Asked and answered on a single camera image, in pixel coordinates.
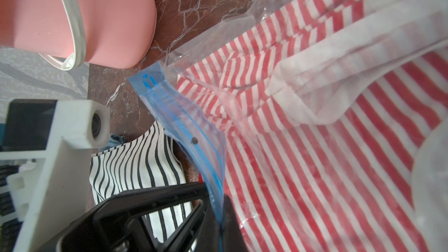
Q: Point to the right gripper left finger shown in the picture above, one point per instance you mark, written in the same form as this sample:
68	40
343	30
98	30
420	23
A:
209	237

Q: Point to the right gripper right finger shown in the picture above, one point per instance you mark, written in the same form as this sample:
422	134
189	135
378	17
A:
232	238

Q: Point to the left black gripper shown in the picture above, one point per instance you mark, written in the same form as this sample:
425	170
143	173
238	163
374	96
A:
117	224

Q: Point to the black white striped garment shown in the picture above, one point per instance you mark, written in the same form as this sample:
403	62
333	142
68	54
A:
151	160

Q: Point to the red white striped garment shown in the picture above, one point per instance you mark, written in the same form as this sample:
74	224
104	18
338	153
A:
315	147

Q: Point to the clear vacuum storage bag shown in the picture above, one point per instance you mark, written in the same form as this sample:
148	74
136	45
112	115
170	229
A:
196	129

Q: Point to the light blue tank top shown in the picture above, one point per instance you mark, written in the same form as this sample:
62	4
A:
113	141

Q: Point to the pink lidded plastic bucket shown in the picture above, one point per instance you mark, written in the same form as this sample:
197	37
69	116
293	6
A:
66	33

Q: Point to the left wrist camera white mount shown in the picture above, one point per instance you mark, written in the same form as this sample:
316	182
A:
45	166

